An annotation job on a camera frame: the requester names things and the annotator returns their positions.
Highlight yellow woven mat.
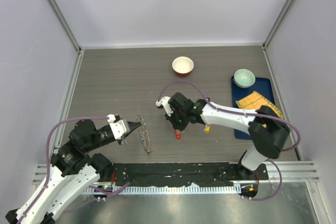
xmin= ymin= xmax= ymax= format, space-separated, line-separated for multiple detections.
xmin=235 ymin=91 xmax=284 ymax=119

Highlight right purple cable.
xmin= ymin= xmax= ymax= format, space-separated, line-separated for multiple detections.
xmin=157 ymin=81 xmax=301 ymax=201

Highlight light green bowl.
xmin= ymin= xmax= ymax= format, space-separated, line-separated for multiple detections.
xmin=233 ymin=69 xmax=256 ymax=88

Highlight yellow tag key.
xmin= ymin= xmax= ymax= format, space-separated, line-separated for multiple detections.
xmin=204 ymin=125 xmax=210 ymax=133

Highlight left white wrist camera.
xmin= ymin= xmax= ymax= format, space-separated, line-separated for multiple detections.
xmin=107 ymin=114 xmax=131 ymax=140

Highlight red tag key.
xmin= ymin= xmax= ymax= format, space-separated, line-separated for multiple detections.
xmin=175 ymin=130 xmax=181 ymax=140

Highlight red white bowl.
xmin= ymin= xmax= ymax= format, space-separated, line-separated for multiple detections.
xmin=172 ymin=56 xmax=194 ymax=77

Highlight white cable duct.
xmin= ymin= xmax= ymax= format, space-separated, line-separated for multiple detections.
xmin=83 ymin=184 xmax=242 ymax=196

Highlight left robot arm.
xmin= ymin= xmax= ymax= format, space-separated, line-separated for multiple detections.
xmin=6 ymin=114 xmax=142 ymax=223

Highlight large metal keyring disc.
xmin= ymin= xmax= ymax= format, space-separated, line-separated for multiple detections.
xmin=135 ymin=115 xmax=152 ymax=155

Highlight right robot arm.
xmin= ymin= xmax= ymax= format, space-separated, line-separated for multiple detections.
xmin=155 ymin=92 xmax=290 ymax=179

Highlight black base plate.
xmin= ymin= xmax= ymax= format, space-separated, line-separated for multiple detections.
xmin=106 ymin=162 xmax=269 ymax=187

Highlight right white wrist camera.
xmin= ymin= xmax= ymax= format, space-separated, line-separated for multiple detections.
xmin=155 ymin=96 xmax=173 ymax=116

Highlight blue tray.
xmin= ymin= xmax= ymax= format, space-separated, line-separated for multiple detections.
xmin=230 ymin=76 xmax=283 ymax=140

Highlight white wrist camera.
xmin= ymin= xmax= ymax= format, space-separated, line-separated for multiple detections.
xmin=155 ymin=96 xmax=173 ymax=116
xmin=107 ymin=114 xmax=131 ymax=140

